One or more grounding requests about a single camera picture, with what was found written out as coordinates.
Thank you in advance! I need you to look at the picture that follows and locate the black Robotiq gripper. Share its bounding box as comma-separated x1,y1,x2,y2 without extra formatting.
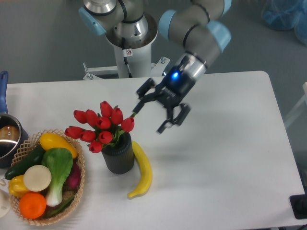
132,66,196,133

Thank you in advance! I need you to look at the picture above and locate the red tulip bouquet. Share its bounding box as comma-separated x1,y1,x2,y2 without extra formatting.
64,101,136,153

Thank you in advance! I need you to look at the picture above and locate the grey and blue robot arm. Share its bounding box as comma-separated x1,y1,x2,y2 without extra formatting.
79,0,232,133

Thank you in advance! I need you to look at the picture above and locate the dark grey ribbed vase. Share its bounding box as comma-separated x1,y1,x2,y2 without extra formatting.
102,133,134,174

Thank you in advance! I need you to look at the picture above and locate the yellow banana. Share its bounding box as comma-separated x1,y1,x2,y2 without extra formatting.
127,141,153,199

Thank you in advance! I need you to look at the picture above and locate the purple red vegetable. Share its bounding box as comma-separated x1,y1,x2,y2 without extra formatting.
66,161,81,188

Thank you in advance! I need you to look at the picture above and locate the green bok choy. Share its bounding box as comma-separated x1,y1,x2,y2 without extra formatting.
42,148,73,207

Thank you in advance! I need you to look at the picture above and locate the yellow squash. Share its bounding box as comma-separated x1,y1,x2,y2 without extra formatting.
39,132,78,159

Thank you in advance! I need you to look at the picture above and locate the dark green cucumber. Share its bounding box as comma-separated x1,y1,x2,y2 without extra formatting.
4,145,46,180

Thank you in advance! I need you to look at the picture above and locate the blue plastic bag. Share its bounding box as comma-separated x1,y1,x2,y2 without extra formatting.
261,0,307,45

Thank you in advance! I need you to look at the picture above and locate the white round radish slice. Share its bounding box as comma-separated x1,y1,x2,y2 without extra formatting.
23,165,52,192

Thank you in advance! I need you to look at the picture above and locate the green chili pepper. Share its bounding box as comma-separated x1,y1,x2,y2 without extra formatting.
45,196,74,219

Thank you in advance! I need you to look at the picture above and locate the woven wicker basket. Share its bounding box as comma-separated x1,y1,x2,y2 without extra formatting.
9,129,85,226

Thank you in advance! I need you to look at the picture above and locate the black device at table edge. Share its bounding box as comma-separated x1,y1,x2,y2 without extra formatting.
289,194,307,219

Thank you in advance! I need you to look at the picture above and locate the orange fruit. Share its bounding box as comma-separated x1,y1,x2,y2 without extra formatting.
19,192,47,219

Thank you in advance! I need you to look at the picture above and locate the yellow bell pepper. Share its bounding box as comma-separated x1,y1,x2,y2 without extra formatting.
9,175,30,198

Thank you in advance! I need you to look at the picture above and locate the white garlic piece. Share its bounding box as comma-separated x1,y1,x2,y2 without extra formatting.
0,179,6,186

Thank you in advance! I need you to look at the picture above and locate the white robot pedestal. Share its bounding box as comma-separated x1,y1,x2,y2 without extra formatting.
83,13,170,80

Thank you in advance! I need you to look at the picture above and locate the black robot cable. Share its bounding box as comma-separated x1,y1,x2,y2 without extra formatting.
121,37,133,79

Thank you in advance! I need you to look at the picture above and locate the blue handled saucepan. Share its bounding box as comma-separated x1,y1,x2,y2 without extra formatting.
0,71,28,168

